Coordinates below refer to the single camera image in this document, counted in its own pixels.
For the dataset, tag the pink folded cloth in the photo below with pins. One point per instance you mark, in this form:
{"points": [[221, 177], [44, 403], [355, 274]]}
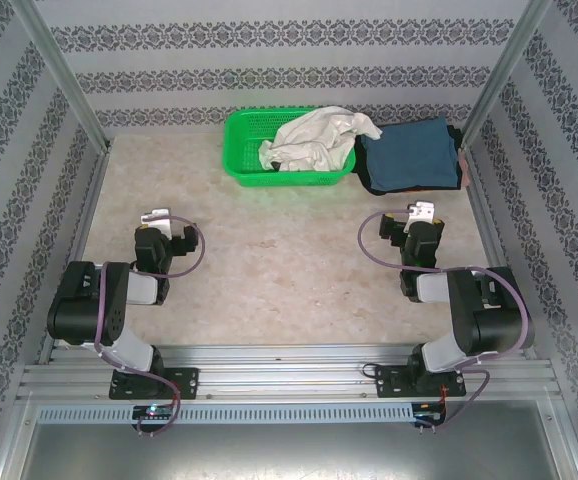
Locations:
{"points": [[465, 170]]}

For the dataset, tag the blue t-shirt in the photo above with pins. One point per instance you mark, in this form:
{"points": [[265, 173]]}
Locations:
{"points": [[409, 155]]}

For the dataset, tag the green plastic basket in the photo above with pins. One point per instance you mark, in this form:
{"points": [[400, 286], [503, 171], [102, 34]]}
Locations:
{"points": [[241, 150]]}

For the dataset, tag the white t-shirt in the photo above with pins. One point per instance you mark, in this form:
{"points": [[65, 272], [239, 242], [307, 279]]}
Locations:
{"points": [[314, 145]]}

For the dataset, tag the aluminium side rail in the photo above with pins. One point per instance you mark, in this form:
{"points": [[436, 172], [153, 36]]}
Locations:
{"points": [[79, 240], [494, 225]]}

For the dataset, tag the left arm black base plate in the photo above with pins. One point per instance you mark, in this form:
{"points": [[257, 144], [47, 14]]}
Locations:
{"points": [[186, 380]]}

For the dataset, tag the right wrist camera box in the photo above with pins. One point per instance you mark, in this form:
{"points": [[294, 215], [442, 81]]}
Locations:
{"points": [[421, 210]]}

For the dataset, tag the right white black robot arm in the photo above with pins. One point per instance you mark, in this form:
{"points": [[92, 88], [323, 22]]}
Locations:
{"points": [[494, 320]]}

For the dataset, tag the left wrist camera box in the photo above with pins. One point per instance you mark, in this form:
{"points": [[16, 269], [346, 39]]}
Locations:
{"points": [[159, 221]]}

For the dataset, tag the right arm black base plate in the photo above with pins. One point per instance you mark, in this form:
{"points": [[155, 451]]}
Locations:
{"points": [[389, 382]]}

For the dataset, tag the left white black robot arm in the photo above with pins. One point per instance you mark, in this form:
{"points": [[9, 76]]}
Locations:
{"points": [[89, 300]]}

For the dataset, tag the black folded t-shirt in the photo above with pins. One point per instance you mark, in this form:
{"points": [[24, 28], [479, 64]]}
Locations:
{"points": [[361, 170]]}

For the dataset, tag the grey metal bottom panel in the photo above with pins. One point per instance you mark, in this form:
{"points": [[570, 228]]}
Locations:
{"points": [[289, 450]]}

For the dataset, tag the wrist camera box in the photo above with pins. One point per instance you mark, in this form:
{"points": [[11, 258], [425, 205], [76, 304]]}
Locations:
{"points": [[421, 210], [159, 221]]}

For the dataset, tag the aluminium frame post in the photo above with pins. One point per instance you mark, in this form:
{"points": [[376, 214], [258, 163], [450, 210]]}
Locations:
{"points": [[62, 75], [511, 60]]}

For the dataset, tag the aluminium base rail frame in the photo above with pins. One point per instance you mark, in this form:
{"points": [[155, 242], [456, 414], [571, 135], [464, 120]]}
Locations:
{"points": [[289, 372]]}

